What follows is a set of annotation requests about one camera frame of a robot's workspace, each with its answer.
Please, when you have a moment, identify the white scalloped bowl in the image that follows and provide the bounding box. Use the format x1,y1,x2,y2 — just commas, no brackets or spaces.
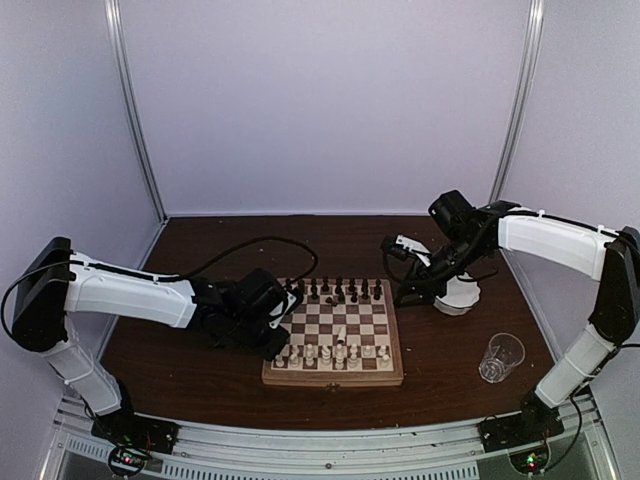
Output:
434,278,481,316

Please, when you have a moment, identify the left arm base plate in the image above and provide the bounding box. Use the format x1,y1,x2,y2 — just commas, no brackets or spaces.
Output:
91,408,179,454

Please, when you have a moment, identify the aluminium corner post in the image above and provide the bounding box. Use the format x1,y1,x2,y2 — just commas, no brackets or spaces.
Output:
488,0,545,203
104,0,168,223

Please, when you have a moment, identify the clear plastic cup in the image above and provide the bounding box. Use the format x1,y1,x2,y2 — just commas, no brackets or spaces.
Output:
478,332,526,384

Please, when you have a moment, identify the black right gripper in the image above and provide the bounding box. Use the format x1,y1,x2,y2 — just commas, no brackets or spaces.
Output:
394,234,489,308

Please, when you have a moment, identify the dark rook corner piece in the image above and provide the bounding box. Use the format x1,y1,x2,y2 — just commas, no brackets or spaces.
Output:
373,279,382,300

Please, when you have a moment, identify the white knight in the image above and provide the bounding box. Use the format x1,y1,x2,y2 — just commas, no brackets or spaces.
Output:
336,325,346,344

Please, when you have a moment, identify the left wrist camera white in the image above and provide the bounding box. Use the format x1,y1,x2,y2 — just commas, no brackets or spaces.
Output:
268,288,304,329

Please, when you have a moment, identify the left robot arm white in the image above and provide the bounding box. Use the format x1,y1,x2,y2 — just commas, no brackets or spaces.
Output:
1,237,303,444

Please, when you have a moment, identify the left aluminium corner post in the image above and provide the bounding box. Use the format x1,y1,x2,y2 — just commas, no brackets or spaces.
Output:
104,0,168,223

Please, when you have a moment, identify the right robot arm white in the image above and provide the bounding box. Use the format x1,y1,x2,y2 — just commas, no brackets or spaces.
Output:
434,185,639,423

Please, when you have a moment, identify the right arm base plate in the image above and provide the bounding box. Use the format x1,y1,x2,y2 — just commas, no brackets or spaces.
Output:
478,414,565,453

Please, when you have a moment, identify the aluminium front rail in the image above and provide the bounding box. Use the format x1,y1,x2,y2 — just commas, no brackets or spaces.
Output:
36,395,621,479

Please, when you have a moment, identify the right aluminium corner post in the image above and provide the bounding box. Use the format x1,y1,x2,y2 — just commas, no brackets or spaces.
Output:
488,0,545,203

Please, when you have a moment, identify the wooden chess board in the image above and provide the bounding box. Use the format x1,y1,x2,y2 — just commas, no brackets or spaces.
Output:
261,277,404,388

